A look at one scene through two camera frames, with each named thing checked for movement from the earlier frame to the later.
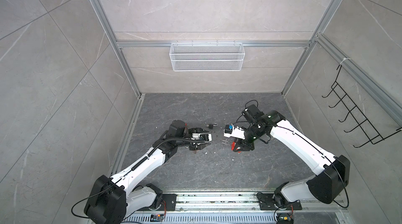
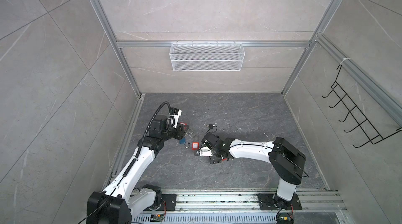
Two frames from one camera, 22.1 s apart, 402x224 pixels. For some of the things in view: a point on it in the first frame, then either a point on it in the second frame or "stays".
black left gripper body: x=193 y=130 -> x=177 y=133
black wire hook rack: x=370 y=131 stays
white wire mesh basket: x=203 y=57 stays
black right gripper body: x=245 y=144 -> x=213 y=159
